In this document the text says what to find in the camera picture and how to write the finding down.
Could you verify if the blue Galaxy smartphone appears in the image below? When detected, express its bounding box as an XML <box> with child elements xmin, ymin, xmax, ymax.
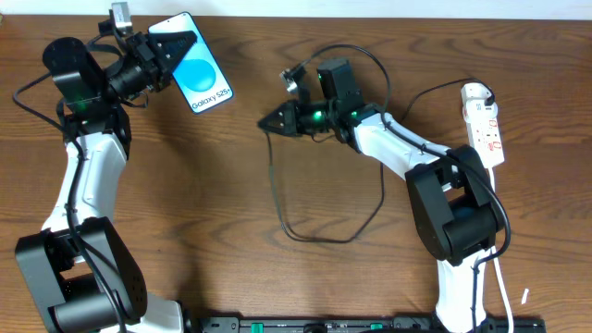
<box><xmin>148</xmin><ymin>12</ymin><xmax>234</xmax><ymax>115</ymax></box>

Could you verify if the black USB charging cable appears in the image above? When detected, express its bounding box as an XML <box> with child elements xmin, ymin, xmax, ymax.
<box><xmin>264</xmin><ymin>77</ymin><xmax>497</xmax><ymax>245</ymax></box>

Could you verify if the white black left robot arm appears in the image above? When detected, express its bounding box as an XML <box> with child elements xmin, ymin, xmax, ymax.
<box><xmin>15</xmin><ymin>31</ymin><xmax>197</xmax><ymax>332</ymax></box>

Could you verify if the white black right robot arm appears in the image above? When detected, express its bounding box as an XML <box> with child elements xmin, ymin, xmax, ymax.
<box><xmin>257</xmin><ymin>58</ymin><xmax>512</xmax><ymax>332</ymax></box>

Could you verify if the white power strip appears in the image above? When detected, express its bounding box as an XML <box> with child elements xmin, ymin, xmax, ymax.
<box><xmin>461</xmin><ymin>82</ymin><xmax>505</xmax><ymax>168</ymax></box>

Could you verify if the small white paper scrap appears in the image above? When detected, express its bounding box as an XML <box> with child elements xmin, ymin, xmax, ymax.
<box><xmin>521</xmin><ymin>288</ymin><xmax>530</xmax><ymax>305</ymax></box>

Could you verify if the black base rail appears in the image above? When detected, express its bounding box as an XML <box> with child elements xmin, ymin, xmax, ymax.
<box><xmin>193</xmin><ymin>315</ymin><xmax>547</xmax><ymax>333</ymax></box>

